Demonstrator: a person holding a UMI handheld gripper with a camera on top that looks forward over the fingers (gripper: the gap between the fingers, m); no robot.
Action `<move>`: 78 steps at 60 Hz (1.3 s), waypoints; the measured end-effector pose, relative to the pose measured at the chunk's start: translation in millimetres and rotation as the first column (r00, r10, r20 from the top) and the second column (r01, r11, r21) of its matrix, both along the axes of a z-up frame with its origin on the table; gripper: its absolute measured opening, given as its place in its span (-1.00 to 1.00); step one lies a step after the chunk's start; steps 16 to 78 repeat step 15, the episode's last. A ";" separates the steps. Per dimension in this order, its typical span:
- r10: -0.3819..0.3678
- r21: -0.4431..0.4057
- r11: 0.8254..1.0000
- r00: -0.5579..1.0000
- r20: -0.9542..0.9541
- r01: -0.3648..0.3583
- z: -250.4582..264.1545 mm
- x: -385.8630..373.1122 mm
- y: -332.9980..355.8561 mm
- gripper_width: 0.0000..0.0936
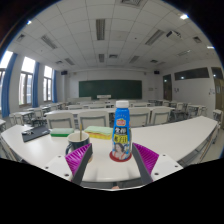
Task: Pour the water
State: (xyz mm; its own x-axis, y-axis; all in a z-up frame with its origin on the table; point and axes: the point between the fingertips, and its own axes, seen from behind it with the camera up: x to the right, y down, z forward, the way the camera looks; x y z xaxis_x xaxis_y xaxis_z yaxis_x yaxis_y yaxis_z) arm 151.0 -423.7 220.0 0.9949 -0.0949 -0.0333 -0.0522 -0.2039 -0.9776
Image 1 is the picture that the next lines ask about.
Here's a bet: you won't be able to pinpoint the dark blue mug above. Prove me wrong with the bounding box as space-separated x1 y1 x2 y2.
64 130 94 163

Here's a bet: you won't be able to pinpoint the dark high wall window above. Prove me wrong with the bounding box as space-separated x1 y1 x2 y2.
174 67 210 81
210 66 224 80

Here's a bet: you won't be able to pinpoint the flat round red coaster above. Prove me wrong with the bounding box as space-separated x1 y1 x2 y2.
109 150 133 163

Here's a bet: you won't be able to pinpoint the blue white-capped drink bottle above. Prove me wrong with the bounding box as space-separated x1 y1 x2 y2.
111 100 133 162

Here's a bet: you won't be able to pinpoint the dark classroom door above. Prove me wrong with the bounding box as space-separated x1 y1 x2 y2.
162 73 173 102

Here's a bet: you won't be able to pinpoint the dark green chalkboard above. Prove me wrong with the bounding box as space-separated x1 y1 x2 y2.
78 79 143 100

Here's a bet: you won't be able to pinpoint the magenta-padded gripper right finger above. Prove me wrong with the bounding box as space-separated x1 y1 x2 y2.
132 142 184 185

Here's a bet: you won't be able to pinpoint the black flat pad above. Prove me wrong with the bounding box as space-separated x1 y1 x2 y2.
21 124 51 143

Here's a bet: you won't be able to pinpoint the blue curtain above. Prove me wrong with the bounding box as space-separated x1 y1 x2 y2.
32 61 41 108
52 69 58 103
0 53 18 118

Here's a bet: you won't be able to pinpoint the ceiling lights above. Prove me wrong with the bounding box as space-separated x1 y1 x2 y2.
16 0 216 66

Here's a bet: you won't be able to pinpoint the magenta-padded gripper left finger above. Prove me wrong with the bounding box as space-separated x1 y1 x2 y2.
43 143 94 186

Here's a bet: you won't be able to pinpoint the yellow and green sponge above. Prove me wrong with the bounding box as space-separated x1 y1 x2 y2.
83 125 114 140

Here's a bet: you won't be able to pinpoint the classroom desks and chairs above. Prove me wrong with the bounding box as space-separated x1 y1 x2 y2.
0 96 224 133

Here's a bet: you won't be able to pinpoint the green rectangular sponge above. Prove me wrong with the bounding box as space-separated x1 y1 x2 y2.
49 127 75 138

